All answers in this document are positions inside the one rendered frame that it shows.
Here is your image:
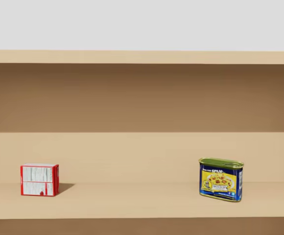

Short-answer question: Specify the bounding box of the red and white carton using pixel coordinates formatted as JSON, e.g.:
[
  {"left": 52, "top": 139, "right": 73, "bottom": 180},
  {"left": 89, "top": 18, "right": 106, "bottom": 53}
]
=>
[{"left": 20, "top": 163, "right": 60, "bottom": 197}]

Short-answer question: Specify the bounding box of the green and blue rectangular can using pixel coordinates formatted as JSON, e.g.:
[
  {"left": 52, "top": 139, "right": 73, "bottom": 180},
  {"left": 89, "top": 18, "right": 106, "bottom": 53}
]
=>
[{"left": 198, "top": 157, "right": 245, "bottom": 203}]

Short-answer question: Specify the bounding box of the pale wooden shelf unit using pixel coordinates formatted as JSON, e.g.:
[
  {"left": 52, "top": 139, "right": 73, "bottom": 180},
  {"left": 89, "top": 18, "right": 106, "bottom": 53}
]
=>
[{"left": 0, "top": 49, "right": 284, "bottom": 235}]

